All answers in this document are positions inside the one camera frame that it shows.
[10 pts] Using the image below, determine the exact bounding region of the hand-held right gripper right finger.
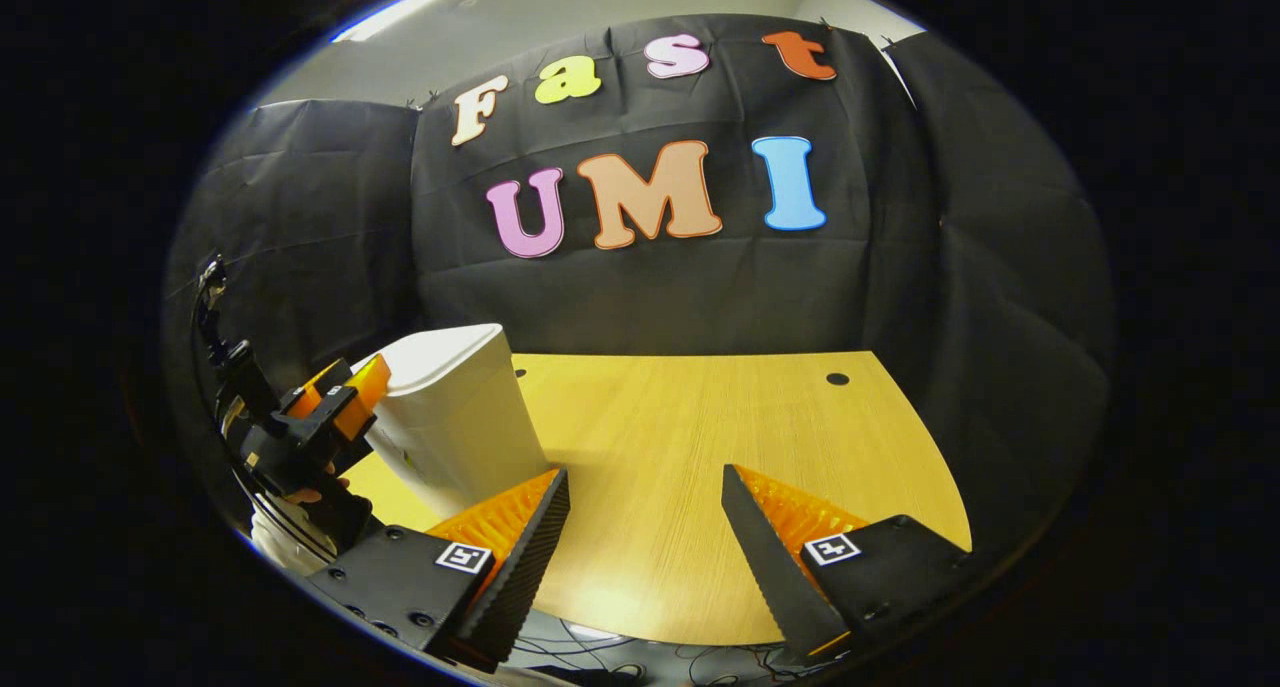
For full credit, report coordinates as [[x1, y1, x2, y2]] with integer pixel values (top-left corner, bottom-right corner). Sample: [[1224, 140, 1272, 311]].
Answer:
[[722, 464, 973, 666]]

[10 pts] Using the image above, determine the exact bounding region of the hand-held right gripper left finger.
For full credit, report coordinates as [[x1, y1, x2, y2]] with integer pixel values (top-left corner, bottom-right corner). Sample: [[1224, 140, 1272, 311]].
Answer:
[[305, 467, 571, 666]]

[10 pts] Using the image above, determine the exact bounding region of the white desktop garbage bin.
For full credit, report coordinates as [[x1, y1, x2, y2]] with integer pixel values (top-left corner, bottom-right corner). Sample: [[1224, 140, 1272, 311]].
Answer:
[[352, 324, 551, 518]]

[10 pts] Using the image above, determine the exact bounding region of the wooden desktop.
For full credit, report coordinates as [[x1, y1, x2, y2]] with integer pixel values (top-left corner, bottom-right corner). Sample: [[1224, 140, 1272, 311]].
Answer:
[[345, 350, 973, 648]]

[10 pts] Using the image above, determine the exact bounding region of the black backdrop cloth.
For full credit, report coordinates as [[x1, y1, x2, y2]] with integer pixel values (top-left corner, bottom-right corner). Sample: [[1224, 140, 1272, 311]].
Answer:
[[160, 12, 1116, 568]]

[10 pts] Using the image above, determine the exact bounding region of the ceiling light panel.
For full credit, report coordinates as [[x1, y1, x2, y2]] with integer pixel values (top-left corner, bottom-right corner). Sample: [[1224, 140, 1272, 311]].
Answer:
[[330, 0, 506, 44]]

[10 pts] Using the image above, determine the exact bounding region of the tangle of dark cables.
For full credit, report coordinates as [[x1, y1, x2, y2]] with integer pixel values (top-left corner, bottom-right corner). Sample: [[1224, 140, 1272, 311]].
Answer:
[[505, 612, 831, 687]]

